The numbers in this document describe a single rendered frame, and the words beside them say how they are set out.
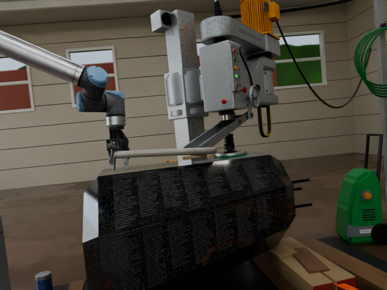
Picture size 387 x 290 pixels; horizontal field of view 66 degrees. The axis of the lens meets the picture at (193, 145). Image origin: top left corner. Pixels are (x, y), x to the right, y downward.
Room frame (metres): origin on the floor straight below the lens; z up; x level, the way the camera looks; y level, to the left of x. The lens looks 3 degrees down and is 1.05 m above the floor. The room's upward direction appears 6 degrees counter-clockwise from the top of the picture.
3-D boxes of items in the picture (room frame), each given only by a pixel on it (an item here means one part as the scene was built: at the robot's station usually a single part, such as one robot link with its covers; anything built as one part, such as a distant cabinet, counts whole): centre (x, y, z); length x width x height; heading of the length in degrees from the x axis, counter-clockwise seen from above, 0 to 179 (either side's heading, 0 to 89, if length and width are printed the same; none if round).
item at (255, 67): (2.29, -0.47, 1.33); 0.74 x 0.23 x 0.49; 145
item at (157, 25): (2.65, 0.17, 2.00); 0.20 x 0.18 x 0.15; 11
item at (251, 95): (2.01, -0.40, 1.22); 0.15 x 0.10 x 0.15; 145
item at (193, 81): (2.62, -0.17, 1.39); 0.74 x 0.34 x 0.25; 77
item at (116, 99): (1.46, 0.36, 1.21); 0.10 x 0.09 x 0.12; 124
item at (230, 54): (1.86, -0.29, 1.40); 0.08 x 0.03 x 0.28; 145
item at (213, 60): (2.04, -0.28, 1.35); 0.36 x 0.22 x 0.45; 145
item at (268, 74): (2.52, -0.61, 1.37); 0.19 x 0.19 x 0.20
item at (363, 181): (2.48, -1.34, 0.43); 0.35 x 0.35 x 0.87; 86
